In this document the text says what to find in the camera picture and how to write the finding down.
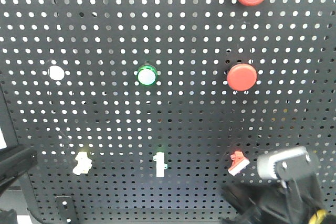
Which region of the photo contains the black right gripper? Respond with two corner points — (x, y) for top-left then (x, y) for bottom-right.
(221, 175), (335, 223)

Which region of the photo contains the red toggle switch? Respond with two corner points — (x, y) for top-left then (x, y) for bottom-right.
(228, 151), (250, 176)

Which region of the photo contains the lower red push button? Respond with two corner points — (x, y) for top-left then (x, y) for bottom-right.
(227, 63), (257, 91)

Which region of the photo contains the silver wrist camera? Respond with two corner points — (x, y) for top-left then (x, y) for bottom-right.
(257, 146), (320, 181)

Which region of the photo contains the black perforated pegboard panel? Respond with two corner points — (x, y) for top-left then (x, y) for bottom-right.
(1, 0), (335, 223)

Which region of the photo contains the green ringed white push button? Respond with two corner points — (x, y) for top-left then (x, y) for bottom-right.
(137, 64), (158, 86)

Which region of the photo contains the black left pegboard clamp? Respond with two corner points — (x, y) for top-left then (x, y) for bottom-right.
(55, 196), (79, 224)

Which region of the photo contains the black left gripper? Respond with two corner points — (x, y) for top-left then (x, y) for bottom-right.
(1, 144), (37, 195)

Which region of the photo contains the yellow-lit toggle switch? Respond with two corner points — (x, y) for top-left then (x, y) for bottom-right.
(72, 152), (92, 176)

